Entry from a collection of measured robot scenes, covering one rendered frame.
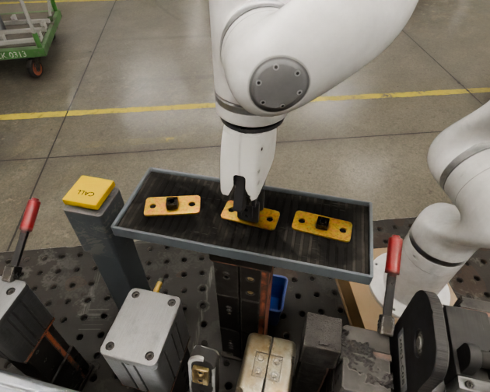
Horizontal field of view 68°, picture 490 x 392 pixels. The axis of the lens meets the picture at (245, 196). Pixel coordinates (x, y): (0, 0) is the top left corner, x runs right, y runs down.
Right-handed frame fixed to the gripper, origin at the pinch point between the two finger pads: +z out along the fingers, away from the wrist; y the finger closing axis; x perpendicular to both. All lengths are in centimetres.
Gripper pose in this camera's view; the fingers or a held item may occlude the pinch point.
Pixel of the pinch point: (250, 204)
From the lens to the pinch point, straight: 53.0
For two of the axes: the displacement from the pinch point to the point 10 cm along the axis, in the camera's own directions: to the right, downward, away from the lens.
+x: 9.5, 2.2, -2.2
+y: -3.1, 6.7, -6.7
